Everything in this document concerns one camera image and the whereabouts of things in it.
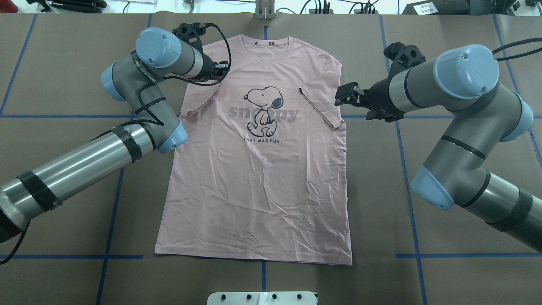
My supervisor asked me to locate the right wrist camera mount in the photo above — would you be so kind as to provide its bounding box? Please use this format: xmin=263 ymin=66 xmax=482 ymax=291
xmin=383 ymin=42 xmax=426 ymax=80

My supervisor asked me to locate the white pedestal base plate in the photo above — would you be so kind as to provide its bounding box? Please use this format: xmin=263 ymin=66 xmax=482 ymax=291
xmin=207 ymin=291 xmax=319 ymax=305

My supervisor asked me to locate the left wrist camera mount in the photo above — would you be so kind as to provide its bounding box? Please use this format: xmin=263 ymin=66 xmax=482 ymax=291
xmin=172 ymin=22 xmax=207 ymax=50

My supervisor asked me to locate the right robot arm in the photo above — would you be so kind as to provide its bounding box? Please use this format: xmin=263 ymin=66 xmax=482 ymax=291
xmin=335 ymin=42 xmax=542 ymax=252

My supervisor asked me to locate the black power adapter box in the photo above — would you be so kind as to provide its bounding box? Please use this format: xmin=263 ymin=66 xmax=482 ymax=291
xmin=401 ymin=0 xmax=439 ymax=15

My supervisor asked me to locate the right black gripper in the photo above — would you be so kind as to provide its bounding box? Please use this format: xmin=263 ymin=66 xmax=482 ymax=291
xmin=335 ymin=80 xmax=405 ymax=123

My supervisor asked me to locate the pink Snoopy t-shirt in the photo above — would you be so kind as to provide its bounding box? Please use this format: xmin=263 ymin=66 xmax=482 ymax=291
xmin=154 ymin=35 xmax=353 ymax=265

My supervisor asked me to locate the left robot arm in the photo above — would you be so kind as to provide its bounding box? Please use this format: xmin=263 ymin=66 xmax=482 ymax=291
xmin=0 ymin=22 xmax=231 ymax=242

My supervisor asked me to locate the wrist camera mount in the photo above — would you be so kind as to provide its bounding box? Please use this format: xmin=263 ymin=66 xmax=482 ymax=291
xmin=172 ymin=22 xmax=207 ymax=50
xmin=383 ymin=42 xmax=426 ymax=80

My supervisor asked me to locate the aluminium frame post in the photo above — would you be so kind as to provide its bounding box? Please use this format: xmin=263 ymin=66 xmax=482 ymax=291
xmin=255 ymin=0 xmax=276 ymax=20

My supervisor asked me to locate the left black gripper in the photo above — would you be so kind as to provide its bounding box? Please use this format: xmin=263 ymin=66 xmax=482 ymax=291
xmin=199 ymin=54 xmax=229 ymax=82

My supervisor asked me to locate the black folded tripod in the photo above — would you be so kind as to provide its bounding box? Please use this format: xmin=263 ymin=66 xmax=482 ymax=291
xmin=26 ymin=0 xmax=107 ymax=14

